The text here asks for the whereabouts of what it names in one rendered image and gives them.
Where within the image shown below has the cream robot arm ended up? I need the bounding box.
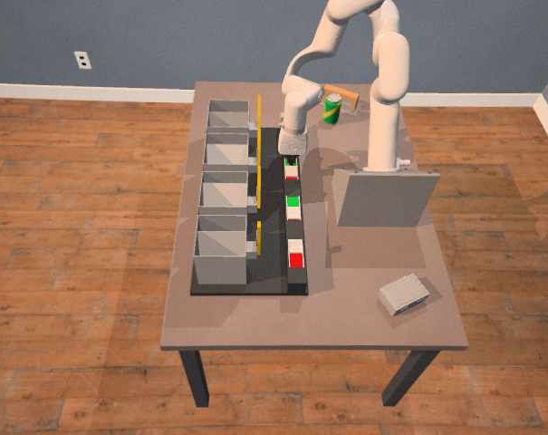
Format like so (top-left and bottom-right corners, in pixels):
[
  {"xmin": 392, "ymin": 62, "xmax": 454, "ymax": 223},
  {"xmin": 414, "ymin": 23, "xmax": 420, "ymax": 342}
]
[{"xmin": 279, "ymin": 0, "xmax": 410, "ymax": 172}]

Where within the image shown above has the green and yellow drink can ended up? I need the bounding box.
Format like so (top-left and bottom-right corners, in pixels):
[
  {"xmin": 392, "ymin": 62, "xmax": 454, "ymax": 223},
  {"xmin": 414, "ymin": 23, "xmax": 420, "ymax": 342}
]
[{"xmin": 322, "ymin": 93, "xmax": 341, "ymax": 124}]

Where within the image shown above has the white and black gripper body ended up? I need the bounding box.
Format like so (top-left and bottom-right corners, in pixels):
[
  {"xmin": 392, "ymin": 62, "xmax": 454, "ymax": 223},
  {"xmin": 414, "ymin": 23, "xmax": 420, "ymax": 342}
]
[{"xmin": 278, "ymin": 127, "xmax": 308, "ymax": 155}]

